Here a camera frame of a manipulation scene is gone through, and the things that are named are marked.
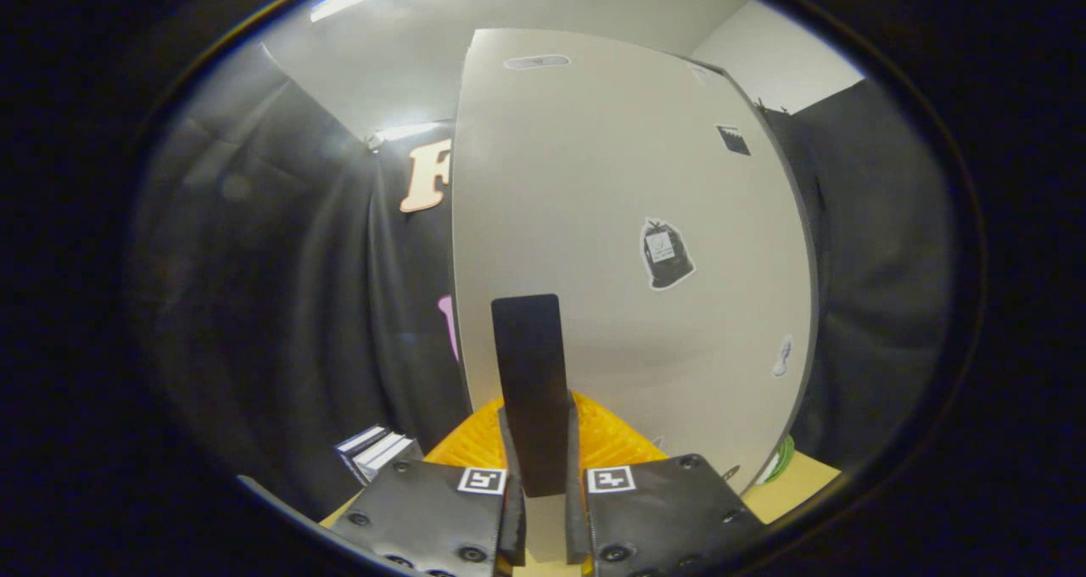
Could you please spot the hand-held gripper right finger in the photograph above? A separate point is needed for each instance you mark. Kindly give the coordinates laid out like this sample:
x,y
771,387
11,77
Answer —
x,y
662,509

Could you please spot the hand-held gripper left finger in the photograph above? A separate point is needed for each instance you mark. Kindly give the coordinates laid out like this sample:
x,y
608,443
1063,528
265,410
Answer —
x,y
437,509

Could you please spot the white shoe cabinet door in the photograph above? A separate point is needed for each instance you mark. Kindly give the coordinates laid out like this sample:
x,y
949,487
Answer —
x,y
594,178

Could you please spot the black backdrop cloth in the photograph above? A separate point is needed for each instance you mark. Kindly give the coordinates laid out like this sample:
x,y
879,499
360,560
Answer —
x,y
297,305
874,263

